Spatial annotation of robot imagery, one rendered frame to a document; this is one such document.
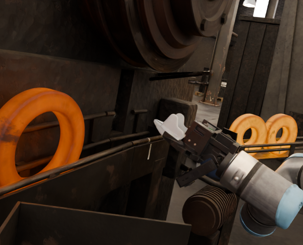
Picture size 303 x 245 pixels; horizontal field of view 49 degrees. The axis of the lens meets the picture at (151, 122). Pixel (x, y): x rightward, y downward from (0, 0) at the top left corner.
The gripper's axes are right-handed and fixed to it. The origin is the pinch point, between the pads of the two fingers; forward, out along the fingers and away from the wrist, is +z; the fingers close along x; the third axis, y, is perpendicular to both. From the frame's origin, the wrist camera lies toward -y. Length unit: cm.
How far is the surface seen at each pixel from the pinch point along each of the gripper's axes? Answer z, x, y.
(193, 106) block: 1.1, -21.3, 4.3
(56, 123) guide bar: 8.2, 26.0, -2.6
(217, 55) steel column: 285, -847, -24
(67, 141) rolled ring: 2.1, 28.9, -2.3
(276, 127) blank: -19, -56, 7
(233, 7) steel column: 310, -847, 106
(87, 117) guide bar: 8.5, 16.7, -1.9
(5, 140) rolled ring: 1.6, 43.0, 0.3
